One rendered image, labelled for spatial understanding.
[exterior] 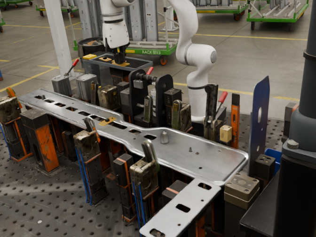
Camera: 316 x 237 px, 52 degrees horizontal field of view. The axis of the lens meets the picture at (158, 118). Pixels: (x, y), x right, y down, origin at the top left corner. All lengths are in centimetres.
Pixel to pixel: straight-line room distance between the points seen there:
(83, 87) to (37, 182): 54
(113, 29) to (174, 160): 56
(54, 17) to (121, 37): 388
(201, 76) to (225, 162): 72
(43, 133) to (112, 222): 58
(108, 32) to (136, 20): 455
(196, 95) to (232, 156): 70
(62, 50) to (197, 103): 369
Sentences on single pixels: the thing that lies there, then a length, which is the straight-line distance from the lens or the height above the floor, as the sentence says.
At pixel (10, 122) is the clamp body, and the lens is 189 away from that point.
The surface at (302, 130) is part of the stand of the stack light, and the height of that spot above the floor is 157.
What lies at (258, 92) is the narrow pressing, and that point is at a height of 131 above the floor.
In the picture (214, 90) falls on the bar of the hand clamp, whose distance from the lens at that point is 125.
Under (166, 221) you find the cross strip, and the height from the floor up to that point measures 100.
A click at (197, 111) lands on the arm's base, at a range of 188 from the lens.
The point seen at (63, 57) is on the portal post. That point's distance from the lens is 531.
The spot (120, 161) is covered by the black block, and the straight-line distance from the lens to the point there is 124.
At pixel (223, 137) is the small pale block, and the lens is 127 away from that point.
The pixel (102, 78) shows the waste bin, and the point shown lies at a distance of 436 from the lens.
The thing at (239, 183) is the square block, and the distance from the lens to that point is 100.
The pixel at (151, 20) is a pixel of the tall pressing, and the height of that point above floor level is 66.
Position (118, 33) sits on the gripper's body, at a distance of 134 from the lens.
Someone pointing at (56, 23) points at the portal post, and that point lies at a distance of 521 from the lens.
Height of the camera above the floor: 168
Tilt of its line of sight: 27 degrees down
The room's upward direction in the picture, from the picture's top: 5 degrees counter-clockwise
